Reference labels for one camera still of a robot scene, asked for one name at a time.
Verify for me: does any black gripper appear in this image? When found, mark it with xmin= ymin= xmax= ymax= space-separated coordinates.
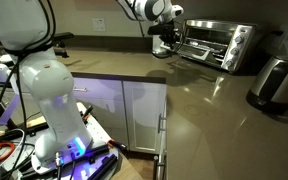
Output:
xmin=159 ymin=31 xmax=182 ymax=51

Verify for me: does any glass oven door with handle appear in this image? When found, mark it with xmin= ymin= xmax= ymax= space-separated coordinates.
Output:
xmin=162 ymin=39 xmax=232 ymax=70

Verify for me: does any white lower cabinet door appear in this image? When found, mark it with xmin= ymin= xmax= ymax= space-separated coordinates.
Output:
xmin=71 ymin=77 xmax=129 ymax=148
xmin=122 ymin=80 xmax=168 ymax=155

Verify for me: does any silver toaster oven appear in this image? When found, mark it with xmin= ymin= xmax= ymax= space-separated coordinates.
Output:
xmin=175 ymin=18 xmax=264 ymax=74

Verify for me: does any white paper towel roll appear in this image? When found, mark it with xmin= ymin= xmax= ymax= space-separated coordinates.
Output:
xmin=151 ymin=19 xmax=170 ymax=57

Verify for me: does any orange black clamp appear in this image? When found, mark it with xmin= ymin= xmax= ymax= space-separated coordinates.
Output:
xmin=107 ymin=139 xmax=129 ymax=154
xmin=81 ymin=105 xmax=95 ymax=123

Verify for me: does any stainless steel electric kettle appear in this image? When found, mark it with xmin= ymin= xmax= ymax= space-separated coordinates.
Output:
xmin=245 ymin=55 xmax=288 ymax=116

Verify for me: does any perforated robot mounting table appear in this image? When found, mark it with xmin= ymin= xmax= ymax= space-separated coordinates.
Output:
xmin=0 ymin=101 xmax=122 ymax=180

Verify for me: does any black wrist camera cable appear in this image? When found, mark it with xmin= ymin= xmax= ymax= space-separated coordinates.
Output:
xmin=117 ymin=0 xmax=186 ymax=60

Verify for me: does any white wall outlet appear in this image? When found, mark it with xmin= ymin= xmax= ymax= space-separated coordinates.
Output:
xmin=91 ymin=17 xmax=107 ymax=33

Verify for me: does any silver lower cabinet handle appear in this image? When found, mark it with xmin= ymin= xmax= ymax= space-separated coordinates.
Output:
xmin=72 ymin=86 xmax=88 ymax=93
xmin=157 ymin=113 xmax=168 ymax=134

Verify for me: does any black camera on stand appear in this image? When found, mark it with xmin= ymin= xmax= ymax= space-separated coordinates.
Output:
xmin=39 ymin=31 xmax=75 ymax=58

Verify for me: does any silver fridge handle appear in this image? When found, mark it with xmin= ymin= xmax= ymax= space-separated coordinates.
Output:
xmin=152 ymin=154 xmax=168 ymax=180

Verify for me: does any black aluminium rail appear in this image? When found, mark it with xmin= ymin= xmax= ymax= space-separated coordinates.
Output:
xmin=85 ymin=153 xmax=119 ymax=180
xmin=83 ymin=144 xmax=111 ymax=165

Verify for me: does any black cable on arm base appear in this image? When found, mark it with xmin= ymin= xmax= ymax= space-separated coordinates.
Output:
xmin=0 ymin=0 xmax=57 ymax=180

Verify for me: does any orange cable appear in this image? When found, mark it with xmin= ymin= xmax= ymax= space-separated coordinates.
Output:
xmin=0 ymin=141 xmax=17 ymax=174

